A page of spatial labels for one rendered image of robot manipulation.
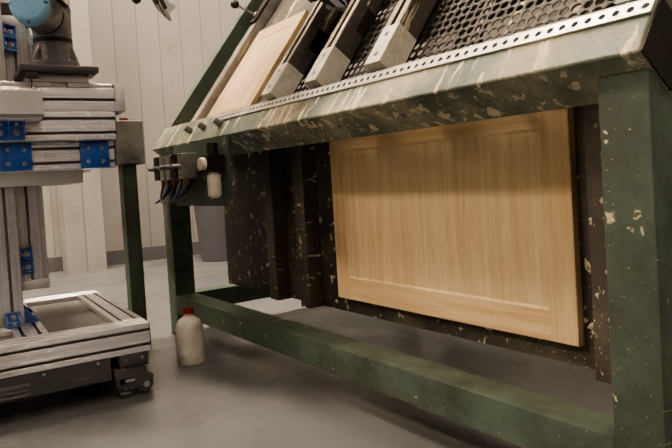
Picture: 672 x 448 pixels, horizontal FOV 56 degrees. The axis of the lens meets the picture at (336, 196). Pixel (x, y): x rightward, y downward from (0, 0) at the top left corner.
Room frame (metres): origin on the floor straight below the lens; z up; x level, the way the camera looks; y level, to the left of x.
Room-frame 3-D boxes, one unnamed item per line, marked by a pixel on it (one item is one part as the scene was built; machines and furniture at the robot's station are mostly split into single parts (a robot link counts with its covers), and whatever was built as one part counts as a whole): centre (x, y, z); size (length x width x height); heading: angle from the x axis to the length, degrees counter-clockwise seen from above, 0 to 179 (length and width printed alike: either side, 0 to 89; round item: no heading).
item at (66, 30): (2.03, 0.87, 1.20); 0.13 x 0.12 x 0.14; 6
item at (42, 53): (2.04, 0.87, 1.09); 0.15 x 0.15 x 0.10
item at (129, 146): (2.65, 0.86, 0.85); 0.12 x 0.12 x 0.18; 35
